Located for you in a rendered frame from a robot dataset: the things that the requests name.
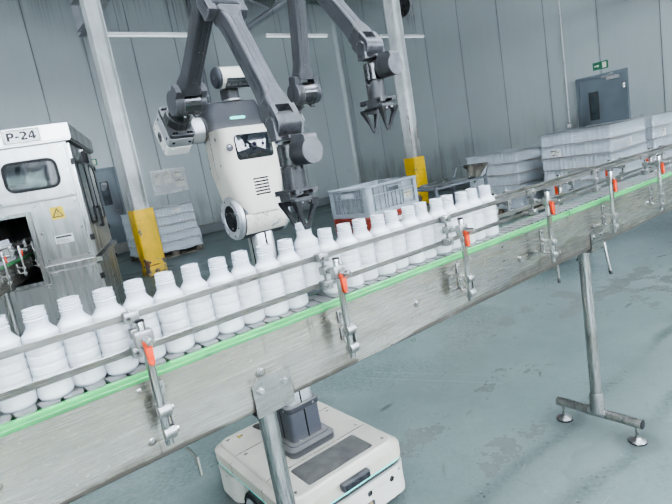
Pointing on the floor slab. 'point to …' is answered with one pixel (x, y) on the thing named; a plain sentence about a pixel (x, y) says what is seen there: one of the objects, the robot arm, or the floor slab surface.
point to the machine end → (56, 218)
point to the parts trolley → (450, 184)
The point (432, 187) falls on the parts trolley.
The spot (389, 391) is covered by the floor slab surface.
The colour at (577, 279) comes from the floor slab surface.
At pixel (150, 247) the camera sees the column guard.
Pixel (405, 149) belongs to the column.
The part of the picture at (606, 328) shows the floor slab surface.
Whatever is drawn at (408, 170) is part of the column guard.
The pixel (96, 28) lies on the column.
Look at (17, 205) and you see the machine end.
